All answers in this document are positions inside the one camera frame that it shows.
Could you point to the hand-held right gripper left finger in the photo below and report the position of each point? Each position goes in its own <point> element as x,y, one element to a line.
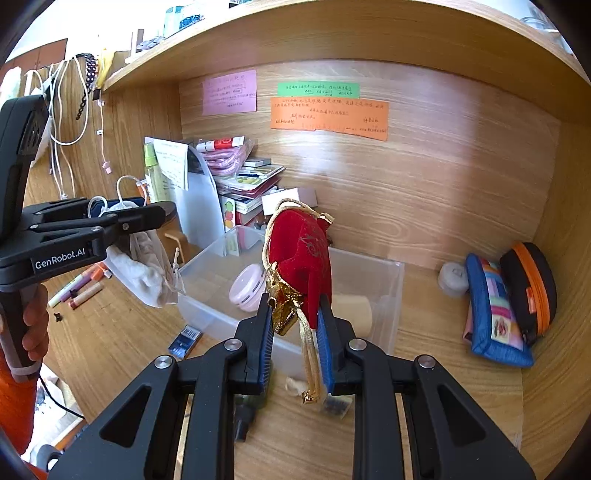
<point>265,341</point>

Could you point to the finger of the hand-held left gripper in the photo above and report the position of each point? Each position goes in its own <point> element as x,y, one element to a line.
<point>115,221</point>
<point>60,208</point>

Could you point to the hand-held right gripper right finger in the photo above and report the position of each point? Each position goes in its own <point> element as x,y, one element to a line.
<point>324,350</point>

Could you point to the clear plastic storage bin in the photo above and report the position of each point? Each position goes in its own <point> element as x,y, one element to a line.
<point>369,277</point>

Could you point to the person's left forearm orange sleeve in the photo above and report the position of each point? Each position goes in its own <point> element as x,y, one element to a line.
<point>16,406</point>

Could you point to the wooden desktop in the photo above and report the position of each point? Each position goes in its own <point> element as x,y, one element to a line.
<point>438,369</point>

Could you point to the person's left hand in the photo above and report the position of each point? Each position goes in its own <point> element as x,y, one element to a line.
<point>37,323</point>

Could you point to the beige plastic jar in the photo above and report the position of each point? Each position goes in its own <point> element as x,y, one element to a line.
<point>353,314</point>

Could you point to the green highlighter pen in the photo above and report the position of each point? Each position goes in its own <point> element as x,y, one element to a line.
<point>57,297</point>

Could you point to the small gold and black item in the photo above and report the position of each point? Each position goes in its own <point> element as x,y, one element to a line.
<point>336,406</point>

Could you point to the pink round container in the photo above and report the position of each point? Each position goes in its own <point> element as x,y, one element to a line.
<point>247,286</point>

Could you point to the green plastic bottle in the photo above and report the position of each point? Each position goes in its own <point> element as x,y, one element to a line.
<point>150,170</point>

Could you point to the pink marker pen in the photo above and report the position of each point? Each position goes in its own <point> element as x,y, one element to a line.
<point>90,279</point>

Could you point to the orange marker pen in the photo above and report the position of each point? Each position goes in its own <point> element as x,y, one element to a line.
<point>87,295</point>

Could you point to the handwritten paper sheet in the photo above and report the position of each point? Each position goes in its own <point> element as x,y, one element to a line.
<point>171,164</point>

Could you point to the small blue box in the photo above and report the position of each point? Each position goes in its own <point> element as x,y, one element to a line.
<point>184,341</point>

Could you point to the white curved folder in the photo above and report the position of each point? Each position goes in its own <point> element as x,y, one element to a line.
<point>203,207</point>

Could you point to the red and white tube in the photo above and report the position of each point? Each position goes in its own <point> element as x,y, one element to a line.
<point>219,144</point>

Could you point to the stack of books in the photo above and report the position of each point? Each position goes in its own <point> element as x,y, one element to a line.
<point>249,184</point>

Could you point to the pink flat pouch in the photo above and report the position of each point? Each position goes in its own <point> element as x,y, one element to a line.
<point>467,325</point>

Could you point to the white round container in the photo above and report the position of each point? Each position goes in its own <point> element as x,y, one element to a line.
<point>452,279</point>

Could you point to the white cardboard box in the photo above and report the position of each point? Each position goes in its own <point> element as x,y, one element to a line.
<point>295,196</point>

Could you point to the yellow hanging item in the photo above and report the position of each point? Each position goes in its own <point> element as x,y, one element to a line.
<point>106,67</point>

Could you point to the pink paper note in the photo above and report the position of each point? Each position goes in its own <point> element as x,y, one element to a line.
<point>229,92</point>

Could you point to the blue patchwork pencil pouch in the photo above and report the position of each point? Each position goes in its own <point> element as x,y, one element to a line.
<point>489,295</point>

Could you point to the black case with orange zipper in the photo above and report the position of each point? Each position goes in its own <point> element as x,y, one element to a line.
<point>517,277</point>

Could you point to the orange paper note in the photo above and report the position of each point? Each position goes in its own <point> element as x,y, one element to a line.
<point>330,119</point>

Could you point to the green paper note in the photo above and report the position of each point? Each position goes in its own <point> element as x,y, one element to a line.
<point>318,89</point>

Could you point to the wooden shelf board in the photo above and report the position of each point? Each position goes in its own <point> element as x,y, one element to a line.
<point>369,41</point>

